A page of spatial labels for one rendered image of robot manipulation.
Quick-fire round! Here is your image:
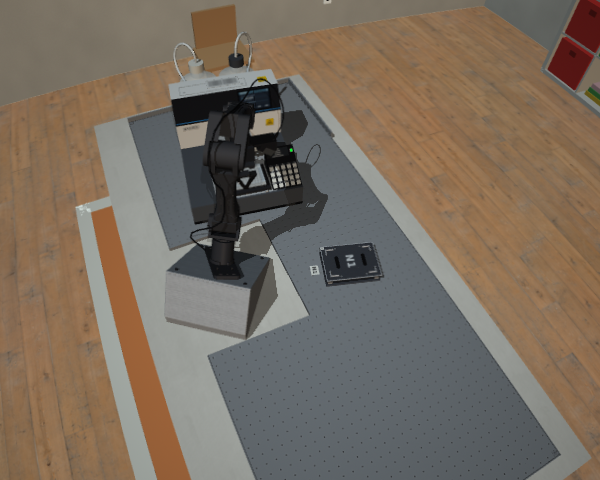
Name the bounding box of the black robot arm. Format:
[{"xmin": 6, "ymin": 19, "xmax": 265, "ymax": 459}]
[{"xmin": 203, "ymin": 101, "xmax": 277, "ymax": 280}]

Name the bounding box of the white bottle with black cap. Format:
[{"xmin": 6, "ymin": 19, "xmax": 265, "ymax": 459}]
[{"xmin": 219, "ymin": 53, "xmax": 247, "ymax": 76}]

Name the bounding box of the beige plastic bottle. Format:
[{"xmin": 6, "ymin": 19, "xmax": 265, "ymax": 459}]
[{"xmin": 183, "ymin": 59, "xmax": 216, "ymax": 81}]

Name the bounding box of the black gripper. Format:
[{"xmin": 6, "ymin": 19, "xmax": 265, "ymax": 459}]
[{"xmin": 237, "ymin": 161, "xmax": 257, "ymax": 189}]

